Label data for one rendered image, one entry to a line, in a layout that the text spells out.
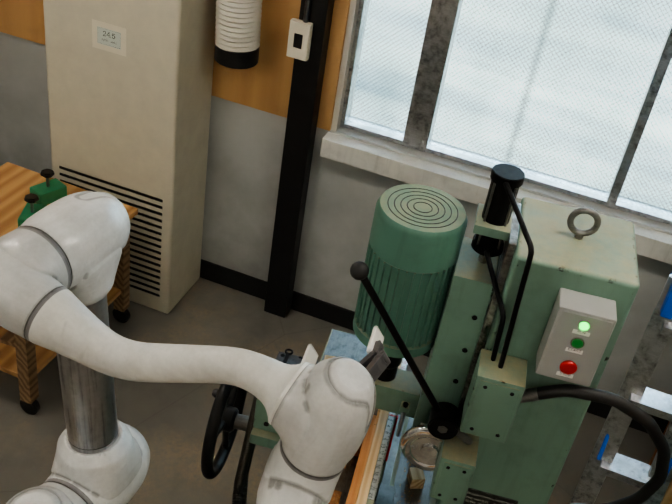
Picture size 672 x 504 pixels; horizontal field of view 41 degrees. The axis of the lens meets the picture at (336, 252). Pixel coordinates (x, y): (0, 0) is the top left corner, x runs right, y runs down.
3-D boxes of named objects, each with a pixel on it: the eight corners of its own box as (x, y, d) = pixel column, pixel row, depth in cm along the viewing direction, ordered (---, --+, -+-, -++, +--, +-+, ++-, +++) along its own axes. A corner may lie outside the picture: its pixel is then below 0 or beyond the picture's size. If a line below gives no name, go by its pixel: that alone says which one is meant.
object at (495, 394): (463, 403, 179) (481, 347, 171) (508, 415, 178) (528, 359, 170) (459, 433, 173) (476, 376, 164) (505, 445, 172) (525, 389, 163)
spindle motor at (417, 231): (361, 296, 195) (385, 174, 177) (440, 316, 194) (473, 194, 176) (344, 347, 181) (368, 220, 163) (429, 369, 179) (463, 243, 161)
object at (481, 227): (470, 232, 175) (491, 156, 165) (511, 242, 174) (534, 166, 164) (466, 255, 168) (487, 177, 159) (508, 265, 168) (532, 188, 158)
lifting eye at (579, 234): (562, 231, 167) (572, 202, 163) (594, 239, 166) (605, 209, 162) (562, 236, 165) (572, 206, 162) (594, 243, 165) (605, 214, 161)
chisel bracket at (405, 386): (358, 386, 203) (364, 358, 198) (419, 402, 201) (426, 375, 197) (351, 409, 197) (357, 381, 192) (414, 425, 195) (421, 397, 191)
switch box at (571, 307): (536, 353, 169) (560, 286, 159) (589, 366, 167) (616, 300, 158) (534, 374, 164) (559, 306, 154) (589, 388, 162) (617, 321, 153)
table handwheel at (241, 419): (208, 382, 196) (186, 498, 203) (296, 406, 194) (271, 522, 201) (242, 339, 224) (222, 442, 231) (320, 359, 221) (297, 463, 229)
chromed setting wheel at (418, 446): (396, 455, 192) (407, 414, 184) (453, 470, 190) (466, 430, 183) (394, 465, 189) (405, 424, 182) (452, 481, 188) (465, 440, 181)
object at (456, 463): (434, 464, 191) (446, 425, 184) (467, 473, 190) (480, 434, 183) (428, 498, 183) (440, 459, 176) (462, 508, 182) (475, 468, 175)
